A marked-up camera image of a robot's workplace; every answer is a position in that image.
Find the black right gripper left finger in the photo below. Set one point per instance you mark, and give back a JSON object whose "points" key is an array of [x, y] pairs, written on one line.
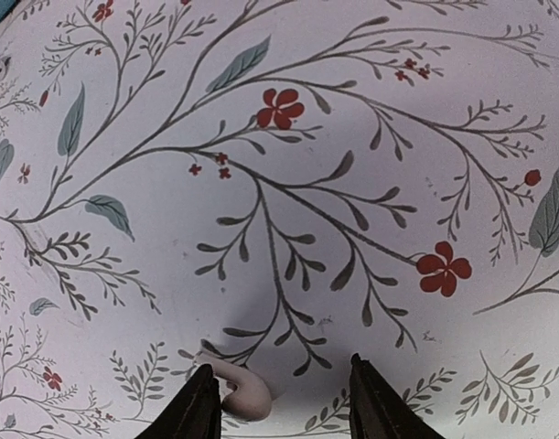
{"points": [[194, 413]]}

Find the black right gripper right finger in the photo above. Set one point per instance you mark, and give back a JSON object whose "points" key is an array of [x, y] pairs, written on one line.
{"points": [[376, 411]]}

